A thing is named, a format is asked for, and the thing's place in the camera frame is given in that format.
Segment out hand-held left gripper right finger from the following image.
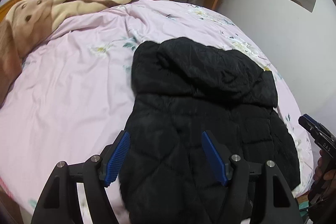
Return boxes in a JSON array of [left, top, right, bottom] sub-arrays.
[[202, 130, 300, 224]]

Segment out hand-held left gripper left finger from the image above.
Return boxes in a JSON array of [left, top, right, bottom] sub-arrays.
[[31, 130, 131, 224]]

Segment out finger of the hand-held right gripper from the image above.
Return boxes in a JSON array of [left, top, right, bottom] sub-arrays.
[[298, 114, 332, 141]]

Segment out black puffer jacket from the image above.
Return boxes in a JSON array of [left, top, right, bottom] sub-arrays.
[[119, 37, 301, 224]]

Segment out person's right hand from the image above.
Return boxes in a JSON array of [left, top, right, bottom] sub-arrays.
[[314, 158, 336, 195]]

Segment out pink floral bed cover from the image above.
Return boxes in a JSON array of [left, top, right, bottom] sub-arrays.
[[0, 0, 314, 224]]

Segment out brown dog print blanket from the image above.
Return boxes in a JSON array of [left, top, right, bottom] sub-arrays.
[[0, 0, 149, 107]]

